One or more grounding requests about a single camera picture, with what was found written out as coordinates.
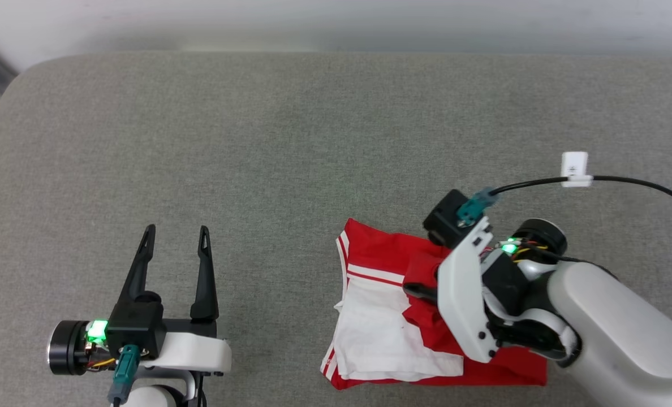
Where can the grey fabric sofa cushion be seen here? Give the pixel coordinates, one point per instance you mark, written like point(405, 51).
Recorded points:
point(291, 147)

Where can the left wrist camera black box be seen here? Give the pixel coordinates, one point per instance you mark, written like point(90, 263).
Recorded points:
point(138, 328)

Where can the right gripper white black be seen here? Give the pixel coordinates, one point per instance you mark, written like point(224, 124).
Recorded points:
point(466, 299)

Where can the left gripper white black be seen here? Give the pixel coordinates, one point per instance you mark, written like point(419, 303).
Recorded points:
point(194, 350)

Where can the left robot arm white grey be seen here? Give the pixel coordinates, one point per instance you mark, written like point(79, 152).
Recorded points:
point(152, 397)

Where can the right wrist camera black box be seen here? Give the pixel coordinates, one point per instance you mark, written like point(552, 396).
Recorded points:
point(442, 220)

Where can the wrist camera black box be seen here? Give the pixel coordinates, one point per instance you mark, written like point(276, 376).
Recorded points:
point(442, 220)
point(138, 328)

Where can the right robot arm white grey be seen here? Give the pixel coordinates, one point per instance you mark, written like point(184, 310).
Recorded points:
point(624, 339)

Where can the red and white shirt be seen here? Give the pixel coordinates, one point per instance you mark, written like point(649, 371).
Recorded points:
point(381, 333)

